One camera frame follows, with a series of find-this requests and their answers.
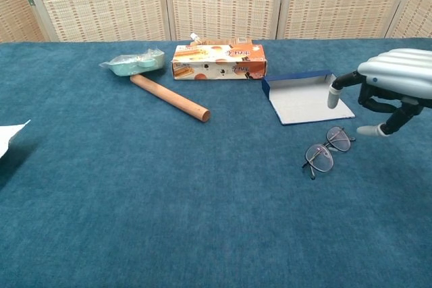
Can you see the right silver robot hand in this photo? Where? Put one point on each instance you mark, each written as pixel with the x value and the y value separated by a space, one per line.
pixel 398 68

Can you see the blue glasses case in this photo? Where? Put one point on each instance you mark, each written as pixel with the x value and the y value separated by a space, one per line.
pixel 303 102

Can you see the black-framed eyeglasses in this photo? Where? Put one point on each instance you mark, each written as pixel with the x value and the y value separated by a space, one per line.
pixel 320 158

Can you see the brown spout pouch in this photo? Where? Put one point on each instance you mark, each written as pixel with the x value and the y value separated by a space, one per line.
pixel 241 41

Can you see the orange snack box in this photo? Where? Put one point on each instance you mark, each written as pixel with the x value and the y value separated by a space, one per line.
pixel 216 62

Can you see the blue tablecloth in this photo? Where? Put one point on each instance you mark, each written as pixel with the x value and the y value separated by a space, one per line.
pixel 168 200

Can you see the mint green dustpan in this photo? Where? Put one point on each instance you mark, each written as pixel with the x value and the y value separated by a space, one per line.
pixel 128 65

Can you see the white snack bag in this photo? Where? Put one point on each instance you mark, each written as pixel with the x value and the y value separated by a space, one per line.
pixel 8 136

